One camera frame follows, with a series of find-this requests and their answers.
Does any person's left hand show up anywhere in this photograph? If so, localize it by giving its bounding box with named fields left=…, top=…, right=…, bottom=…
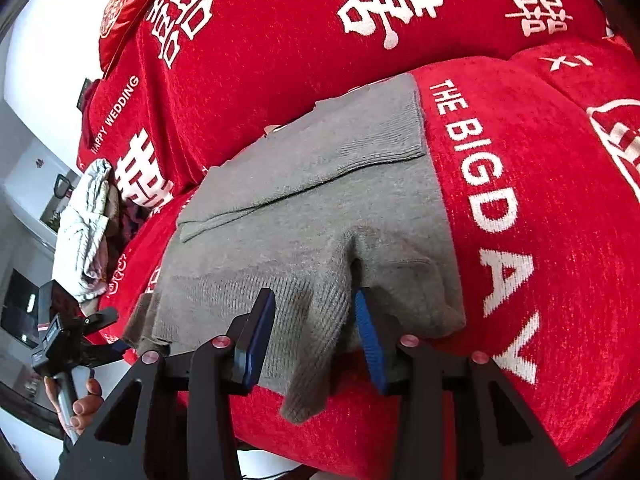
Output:
left=44, top=365, right=104, bottom=436

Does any red printed cushion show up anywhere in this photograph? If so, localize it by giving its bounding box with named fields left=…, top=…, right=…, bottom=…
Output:
left=97, top=0, right=175, bottom=75

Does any red printed sofa cover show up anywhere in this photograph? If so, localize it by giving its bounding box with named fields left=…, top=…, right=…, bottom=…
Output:
left=75, top=0, right=640, bottom=467

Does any grey knit sweater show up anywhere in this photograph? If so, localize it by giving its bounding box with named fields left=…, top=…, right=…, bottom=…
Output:
left=122, top=74, right=468, bottom=425

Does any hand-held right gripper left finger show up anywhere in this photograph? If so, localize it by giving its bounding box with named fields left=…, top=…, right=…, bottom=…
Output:
left=55, top=287, right=277, bottom=480

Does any white cabinet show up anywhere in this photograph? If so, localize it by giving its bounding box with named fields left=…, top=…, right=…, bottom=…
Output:
left=0, top=137, right=81, bottom=248

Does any light grey crumpled garment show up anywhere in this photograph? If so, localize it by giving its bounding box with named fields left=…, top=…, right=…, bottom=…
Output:
left=54, top=157, right=118, bottom=303

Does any black television screen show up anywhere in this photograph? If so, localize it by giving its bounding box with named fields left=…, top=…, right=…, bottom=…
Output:
left=0, top=269, right=41, bottom=348

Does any dark patterned cloth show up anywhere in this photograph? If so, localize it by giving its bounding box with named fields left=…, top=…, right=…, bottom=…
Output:
left=102, top=185, right=152, bottom=273

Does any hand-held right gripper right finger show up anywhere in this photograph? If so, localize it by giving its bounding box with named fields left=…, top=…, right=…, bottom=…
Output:
left=352, top=287, right=576, bottom=480

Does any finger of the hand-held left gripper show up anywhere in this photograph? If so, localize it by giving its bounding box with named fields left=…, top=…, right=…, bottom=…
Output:
left=82, top=308, right=121, bottom=333
left=85, top=340, right=132, bottom=367

